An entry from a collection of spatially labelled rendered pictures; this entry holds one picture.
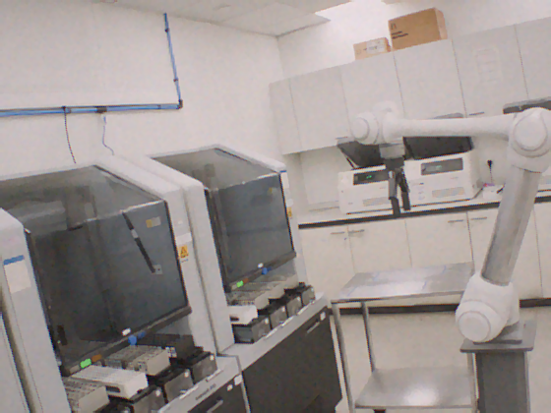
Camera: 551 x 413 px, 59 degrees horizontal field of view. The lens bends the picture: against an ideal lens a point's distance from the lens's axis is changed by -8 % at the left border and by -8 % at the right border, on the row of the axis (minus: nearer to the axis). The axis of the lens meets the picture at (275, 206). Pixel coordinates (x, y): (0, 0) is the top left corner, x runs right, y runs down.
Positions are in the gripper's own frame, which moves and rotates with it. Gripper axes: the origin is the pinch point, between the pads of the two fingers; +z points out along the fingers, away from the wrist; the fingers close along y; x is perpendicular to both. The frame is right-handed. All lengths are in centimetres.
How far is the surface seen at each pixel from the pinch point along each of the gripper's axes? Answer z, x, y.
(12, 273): -10, 75, -111
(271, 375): 64, 66, -10
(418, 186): 14, 53, 220
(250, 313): 35, 70, -11
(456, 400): 92, -5, 25
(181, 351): 36, 73, -53
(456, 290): 38.1, -11.8, 19.8
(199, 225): -7, 75, -26
